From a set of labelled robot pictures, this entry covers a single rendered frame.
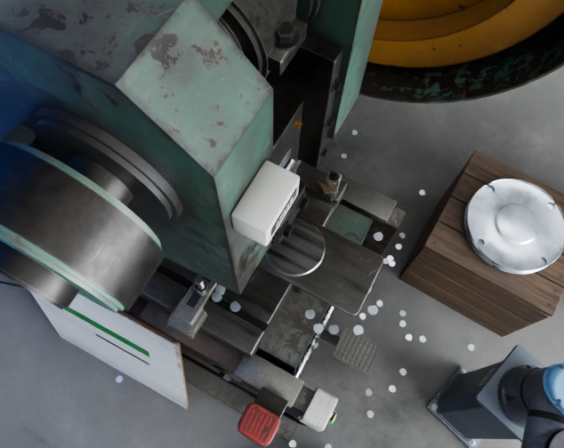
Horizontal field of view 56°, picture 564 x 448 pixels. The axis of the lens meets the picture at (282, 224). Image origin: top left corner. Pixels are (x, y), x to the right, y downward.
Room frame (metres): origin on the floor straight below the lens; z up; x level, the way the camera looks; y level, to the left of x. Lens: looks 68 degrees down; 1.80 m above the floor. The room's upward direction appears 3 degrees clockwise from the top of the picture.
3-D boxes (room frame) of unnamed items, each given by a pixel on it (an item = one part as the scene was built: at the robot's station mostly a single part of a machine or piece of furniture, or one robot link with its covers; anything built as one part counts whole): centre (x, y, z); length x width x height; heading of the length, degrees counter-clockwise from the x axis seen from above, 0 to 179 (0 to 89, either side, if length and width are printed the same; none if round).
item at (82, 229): (0.20, 0.21, 1.31); 0.22 x 0.12 x 0.22; 64
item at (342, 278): (0.34, -0.07, 0.72); 0.25 x 0.14 x 0.14; 64
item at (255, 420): (0.02, 0.02, 0.72); 0.07 x 0.06 x 0.08; 64
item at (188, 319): (0.26, 0.16, 0.76); 0.17 x 0.06 x 0.10; 154
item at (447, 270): (0.61, -0.69, 0.18); 0.40 x 0.38 x 0.35; 62
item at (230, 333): (0.42, 0.09, 0.68); 0.45 x 0.30 x 0.06; 154
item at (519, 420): (0.12, -0.63, 0.50); 0.15 x 0.15 x 0.10
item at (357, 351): (0.36, -0.04, 0.14); 0.59 x 0.10 x 0.05; 64
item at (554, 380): (0.11, -0.62, 0.62); 0.13 x 0.12 x 0.14; 162
